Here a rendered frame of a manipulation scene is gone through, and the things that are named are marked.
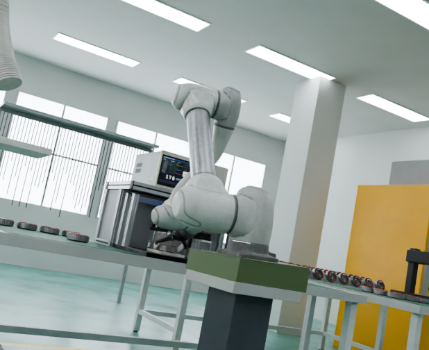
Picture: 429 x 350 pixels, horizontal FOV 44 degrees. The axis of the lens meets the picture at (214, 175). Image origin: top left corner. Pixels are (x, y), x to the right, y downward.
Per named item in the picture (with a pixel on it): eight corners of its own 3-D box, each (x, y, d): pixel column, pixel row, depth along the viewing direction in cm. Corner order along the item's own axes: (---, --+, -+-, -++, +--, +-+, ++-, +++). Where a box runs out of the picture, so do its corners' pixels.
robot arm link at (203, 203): (240, 219, 195) (183, 209, 187) (222, 243, 206) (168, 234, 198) (221, 81, 244) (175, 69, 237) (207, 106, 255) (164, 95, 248)
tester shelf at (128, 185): (238, 214, 315) (239, 206, 315) (132, 189, 282) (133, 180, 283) (203, 211, 353) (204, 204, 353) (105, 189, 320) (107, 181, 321)
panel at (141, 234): (214, 262, 323) (224, 212, 327) (112, 243, 292) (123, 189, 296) (214, 261, 324) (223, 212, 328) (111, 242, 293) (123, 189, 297)
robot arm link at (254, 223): (277, 247, 203) (285, 190, 206) (233, 240, 197) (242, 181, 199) (258, 244, 218) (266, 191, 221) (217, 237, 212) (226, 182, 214)
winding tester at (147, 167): (222, 203, 312) (228, 168, 315) (155, 186, 292) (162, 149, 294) (191, 201, 346) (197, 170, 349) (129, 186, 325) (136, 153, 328)
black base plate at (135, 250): (256, 276, 282) (257, 271, 282) (146, 256, 251) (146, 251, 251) (212, 264, 322) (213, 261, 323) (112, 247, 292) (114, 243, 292)
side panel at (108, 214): (114, 247, 293) (126, 189, 298) (108, 246, 292) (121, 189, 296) (98, 243, 317) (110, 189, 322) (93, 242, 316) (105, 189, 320)
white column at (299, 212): (305, 336, 672) (346, 85, 716) (276, 332, 650) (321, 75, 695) (280, 327, 715) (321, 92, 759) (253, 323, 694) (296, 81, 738)
